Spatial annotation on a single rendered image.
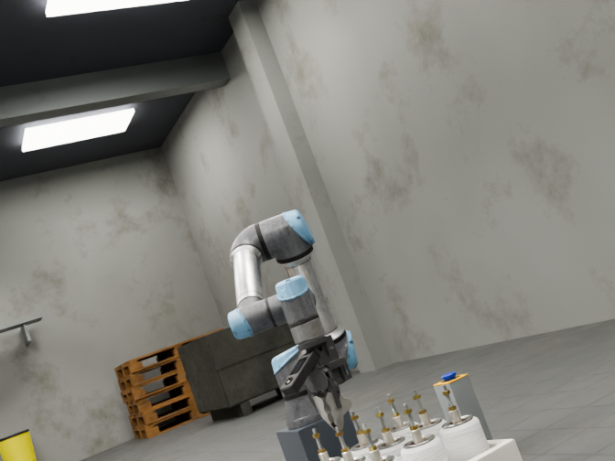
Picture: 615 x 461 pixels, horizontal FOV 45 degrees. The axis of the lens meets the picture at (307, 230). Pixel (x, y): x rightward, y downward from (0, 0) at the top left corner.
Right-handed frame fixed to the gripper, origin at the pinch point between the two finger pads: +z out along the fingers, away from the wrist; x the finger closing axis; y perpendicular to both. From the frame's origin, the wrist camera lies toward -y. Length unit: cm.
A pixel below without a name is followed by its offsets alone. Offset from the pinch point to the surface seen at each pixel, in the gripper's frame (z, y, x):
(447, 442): 12.1, 15.8, -16.4
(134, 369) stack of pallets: -42, 319, 629
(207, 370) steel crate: -15, 287, 452
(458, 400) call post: 8.0, 38.4, -5.7
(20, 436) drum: -17, 211, 719
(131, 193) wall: -269, 440, 702
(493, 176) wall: -71, 314, 117
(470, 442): 13.4, 17.6, -21.1
